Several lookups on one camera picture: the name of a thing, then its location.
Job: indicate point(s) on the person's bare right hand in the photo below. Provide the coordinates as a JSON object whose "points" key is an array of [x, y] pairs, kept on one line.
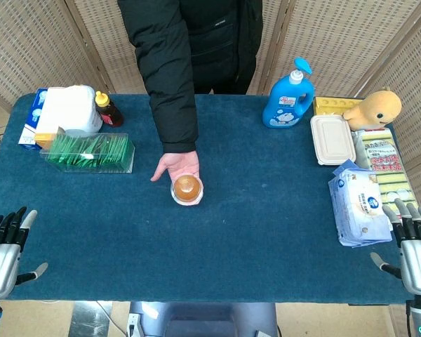
{"points": [[179, 165]]}

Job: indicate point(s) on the blue wet wipes pack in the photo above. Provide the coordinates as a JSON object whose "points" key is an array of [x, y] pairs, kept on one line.
{"points": [[359, 207]]}

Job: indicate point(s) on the clear box green sachets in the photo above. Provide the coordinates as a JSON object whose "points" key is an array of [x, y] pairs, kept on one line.
{"points": [[91, 152]]}

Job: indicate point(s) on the blue white carton box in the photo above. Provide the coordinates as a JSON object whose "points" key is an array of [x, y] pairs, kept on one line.
{"points": [[29, 123]]}

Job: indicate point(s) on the blue tablecloth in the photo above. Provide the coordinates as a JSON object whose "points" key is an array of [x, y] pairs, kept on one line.
{"points": [[231, 228]]}

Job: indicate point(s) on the small orange box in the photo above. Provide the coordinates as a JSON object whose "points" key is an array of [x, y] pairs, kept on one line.
{"points": [[45, 139]]}

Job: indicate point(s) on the silver black robot left hand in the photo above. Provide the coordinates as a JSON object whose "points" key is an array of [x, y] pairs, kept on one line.
{"points": [[0, 259]]}

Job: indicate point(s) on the person's black jacket torso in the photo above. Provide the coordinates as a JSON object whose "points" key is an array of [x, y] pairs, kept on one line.
{"points": [[221, 45]]}

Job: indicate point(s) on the white power strip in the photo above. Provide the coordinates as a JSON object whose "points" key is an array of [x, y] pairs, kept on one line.
{"points": [[132, 323]]}

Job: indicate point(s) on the yellow plush toy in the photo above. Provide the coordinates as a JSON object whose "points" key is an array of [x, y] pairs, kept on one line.
{"points": [[375, 109]]}

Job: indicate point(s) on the woven rattan folding screen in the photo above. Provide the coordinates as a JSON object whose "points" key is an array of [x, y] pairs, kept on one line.
{"points": [[354, 35]]}

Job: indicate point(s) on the orange jelly cup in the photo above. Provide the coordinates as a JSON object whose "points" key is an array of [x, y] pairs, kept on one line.
{"points": [[186, 189]]}

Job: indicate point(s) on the honey bottle yellow cap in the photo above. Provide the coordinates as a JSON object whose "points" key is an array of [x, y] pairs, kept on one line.
{"points": [[108, 112]]}

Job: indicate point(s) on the beige lidded lunch box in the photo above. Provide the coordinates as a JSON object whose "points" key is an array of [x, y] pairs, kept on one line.
{"points": [[331, 140]]}

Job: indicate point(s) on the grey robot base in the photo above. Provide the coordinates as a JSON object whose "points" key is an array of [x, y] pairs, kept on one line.
{"points": [[203, 319]]}

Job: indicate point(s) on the silver black robot right hand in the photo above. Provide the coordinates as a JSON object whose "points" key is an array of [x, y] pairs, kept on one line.
{"points": [[415, 259]]}

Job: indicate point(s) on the blue detergent pump bottle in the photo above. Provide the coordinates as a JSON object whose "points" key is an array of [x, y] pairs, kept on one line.
{"points": [[286, 105]]}

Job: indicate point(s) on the yellow green sponge pack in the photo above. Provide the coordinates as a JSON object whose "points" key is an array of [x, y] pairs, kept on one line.
{"points": [[386, 158]]}

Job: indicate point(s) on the yellow plastic tray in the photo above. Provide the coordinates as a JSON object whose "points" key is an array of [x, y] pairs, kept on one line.
{"points": [[331, 104]]}

